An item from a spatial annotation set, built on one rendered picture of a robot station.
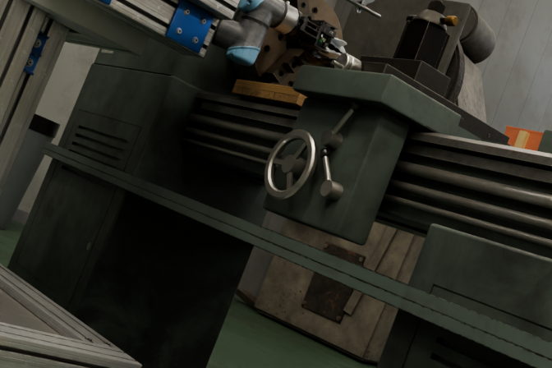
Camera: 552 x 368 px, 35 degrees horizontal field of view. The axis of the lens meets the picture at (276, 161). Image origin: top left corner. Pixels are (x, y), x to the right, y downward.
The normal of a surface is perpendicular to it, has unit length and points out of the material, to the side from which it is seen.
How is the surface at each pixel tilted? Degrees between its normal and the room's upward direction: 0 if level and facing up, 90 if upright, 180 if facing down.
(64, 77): 90
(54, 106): 90
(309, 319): 90
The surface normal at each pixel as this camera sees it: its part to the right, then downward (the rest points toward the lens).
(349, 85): -0.75, -0.34
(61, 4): 0.62, 0.18
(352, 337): -0.56, -0.28
